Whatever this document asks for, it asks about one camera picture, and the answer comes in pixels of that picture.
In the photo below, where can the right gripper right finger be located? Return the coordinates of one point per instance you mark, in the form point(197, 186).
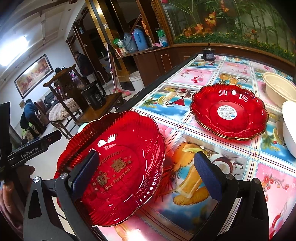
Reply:
point(251, 221)

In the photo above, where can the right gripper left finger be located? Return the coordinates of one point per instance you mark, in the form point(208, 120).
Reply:
point(41, 220)

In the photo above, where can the large red wedding plate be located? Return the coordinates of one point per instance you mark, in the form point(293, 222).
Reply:
point(131, 153)

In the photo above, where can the red plate with sticker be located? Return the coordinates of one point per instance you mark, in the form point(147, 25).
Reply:
point(229, 111)

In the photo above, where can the white bowl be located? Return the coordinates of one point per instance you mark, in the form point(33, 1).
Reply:
point(289, 128)

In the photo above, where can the beige bowl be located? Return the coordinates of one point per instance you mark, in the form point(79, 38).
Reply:
point(279, 89)

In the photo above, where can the person's left hand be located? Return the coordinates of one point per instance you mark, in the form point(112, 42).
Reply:
point(12, 208)

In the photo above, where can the colourful fruit tablecloth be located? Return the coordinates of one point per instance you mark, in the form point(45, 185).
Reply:
point(182, 206)

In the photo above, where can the tall wooden armchair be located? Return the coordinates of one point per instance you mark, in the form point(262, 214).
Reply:
point(67, 86)

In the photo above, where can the black kettle on chair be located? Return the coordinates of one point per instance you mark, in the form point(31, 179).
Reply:
point(94, 94)

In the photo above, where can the white plastic bucket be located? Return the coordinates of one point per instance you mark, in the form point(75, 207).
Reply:
point(136, 80)

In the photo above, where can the grey blue jug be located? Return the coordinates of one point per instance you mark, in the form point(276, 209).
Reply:
point(129, 43)

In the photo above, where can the green white packet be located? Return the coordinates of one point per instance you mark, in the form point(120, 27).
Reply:
point(162, 38)

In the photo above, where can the flower garden mural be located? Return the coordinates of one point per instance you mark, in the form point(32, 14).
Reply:
point(254, 24)

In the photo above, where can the framed wall painting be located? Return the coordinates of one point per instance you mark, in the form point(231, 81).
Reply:
point(33, 76)

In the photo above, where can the mop with metal handle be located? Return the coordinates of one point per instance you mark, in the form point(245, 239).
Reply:
point(118, 73)

